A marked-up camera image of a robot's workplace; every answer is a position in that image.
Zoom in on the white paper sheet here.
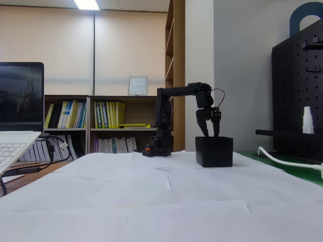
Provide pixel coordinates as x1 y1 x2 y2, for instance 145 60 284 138
57 152 133 172
166 164 323 203
130 150 255 175
0 207 128 242
0 166 174 213
124 200 251 242
245 199 323 242

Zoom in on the red white servo cable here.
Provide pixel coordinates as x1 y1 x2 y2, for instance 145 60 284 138
208 88 226 113

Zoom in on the yellow upright binder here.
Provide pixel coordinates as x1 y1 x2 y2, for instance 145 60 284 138
116 101 127 126

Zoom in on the white laptop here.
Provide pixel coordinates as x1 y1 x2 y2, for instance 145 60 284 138
0 62 45 176

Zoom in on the green desk mat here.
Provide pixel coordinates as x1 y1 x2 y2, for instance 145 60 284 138
236 150 323 189

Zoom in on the small white bottle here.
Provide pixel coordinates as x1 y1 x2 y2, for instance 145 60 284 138
301 106 315 134

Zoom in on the white power strip cable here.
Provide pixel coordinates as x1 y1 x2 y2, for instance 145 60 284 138
257 146 323 169

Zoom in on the ceiling light panel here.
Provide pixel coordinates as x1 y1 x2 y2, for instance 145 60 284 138
73 0 101 12

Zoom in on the framed certificate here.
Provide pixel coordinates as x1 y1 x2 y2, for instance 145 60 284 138
127 76 148 97

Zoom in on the black square cup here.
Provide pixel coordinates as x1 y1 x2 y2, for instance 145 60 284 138
195 136 234 168

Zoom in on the black pegboard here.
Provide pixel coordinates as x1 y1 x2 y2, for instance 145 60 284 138
271 18 323 162

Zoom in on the low wooden bookshelf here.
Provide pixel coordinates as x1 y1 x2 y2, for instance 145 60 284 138
86 94 175 155
43 94 89 162

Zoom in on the orange black table clamp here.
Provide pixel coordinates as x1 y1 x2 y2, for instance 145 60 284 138
141 143 154 158

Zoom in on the black pegboard shelf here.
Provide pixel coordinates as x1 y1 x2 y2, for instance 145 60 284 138
255 129 323 142

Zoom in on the flat lying yellow book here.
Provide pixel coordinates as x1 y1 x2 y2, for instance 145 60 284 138
118 123 152 129

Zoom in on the black laptop cable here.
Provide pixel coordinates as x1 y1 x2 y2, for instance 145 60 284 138
0 160 56 198
37 134 73 162

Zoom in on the tall wooden bookshelf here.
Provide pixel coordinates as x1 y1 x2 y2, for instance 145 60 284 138
165 0 186 152

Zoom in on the blue arch shape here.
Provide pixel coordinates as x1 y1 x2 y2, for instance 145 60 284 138
289 2 323 39

